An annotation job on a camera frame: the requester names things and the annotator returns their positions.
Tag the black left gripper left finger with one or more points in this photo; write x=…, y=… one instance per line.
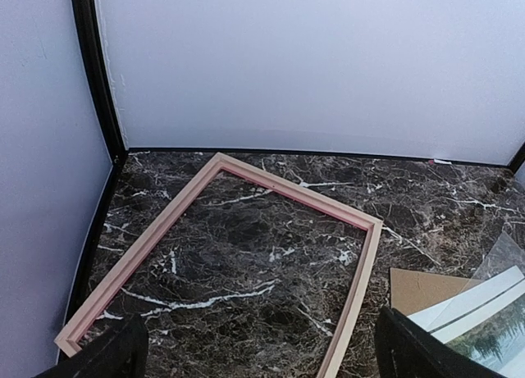
x=121, y=351

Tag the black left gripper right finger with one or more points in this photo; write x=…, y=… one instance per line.
x=404, y=349

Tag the white mat board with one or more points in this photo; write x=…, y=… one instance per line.
x=456, y=316

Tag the light wooden picture frame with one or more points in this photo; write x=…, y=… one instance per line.
x=246, y=272

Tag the clear acrylic sheet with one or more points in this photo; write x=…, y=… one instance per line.
x=504, y=254

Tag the landscape photo print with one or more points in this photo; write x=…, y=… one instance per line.
x=498, y=342

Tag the brown cardboard backing board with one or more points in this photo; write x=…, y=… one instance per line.
x=413, y=291

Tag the black right corner post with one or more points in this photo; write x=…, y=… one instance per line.
x=518, y=159

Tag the black corner post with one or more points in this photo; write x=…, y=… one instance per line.
x=518, y=159
x=86, y=23

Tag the black left corner post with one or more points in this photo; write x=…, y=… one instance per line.
x=86, y=23

